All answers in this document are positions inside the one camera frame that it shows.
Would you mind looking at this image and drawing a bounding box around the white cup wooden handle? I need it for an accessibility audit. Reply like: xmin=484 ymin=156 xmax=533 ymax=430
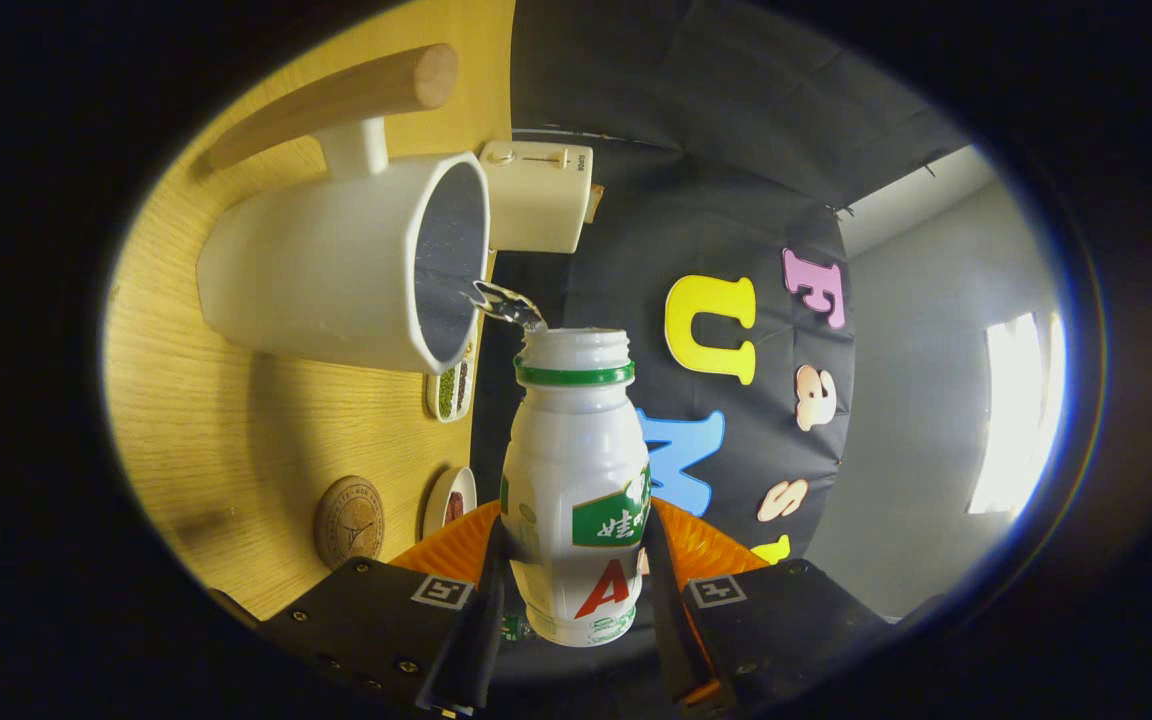
xmin=196 ymin=43 xmax=493 ymax=375

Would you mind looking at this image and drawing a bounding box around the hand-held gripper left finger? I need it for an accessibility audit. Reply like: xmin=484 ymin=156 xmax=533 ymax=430
xmin=256 ymin=500 xmax=512 ymax=716

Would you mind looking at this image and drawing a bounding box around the round white plate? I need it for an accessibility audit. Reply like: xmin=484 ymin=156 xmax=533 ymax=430
xmin=422 ymin=467 xmax=478 ymax=541

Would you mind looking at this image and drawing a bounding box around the wooden table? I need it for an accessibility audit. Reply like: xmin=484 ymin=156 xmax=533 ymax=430
xmin=101 ymin=0 xmax=517 ymax=621

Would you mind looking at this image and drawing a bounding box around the white juice bottle green ring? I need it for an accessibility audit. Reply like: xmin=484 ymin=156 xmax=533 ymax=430
xmin=499 ymin=328 xmax=653 ymax=648

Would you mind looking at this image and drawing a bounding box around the cream toaster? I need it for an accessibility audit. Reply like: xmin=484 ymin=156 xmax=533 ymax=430
xmin=479 ymin=140 xmax=595 ymax=255

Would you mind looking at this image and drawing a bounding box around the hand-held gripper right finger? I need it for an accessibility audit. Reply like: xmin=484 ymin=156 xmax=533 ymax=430
xmin=639 ymin=497 xmax=892 ymax=711

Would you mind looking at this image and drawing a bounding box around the small white divided dish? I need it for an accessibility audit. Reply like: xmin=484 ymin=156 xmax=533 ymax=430
xmin=426 ymin=340 xmax=477 ymax=424

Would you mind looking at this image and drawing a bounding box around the round cork coaster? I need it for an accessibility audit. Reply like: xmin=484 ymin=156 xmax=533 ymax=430
xmin=313 ymin=476 xmax=386 ymax=571

